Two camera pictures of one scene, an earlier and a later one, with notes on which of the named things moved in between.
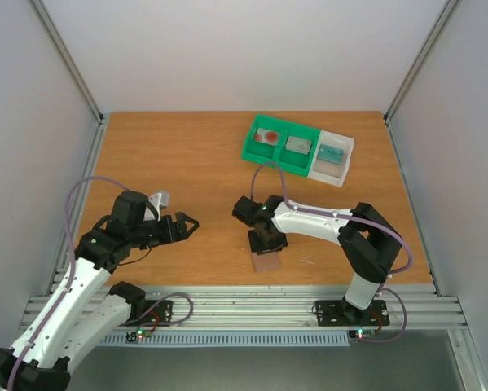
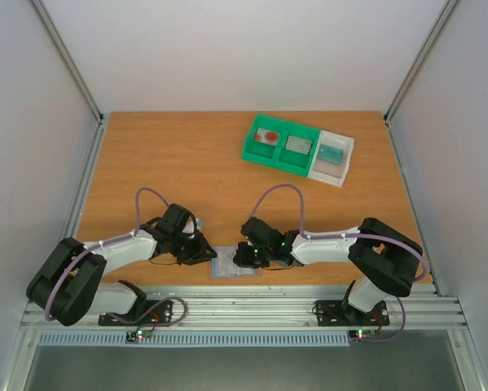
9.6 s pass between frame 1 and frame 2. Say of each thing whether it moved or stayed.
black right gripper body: moved
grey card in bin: stayed
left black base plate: stayed
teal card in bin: stayed
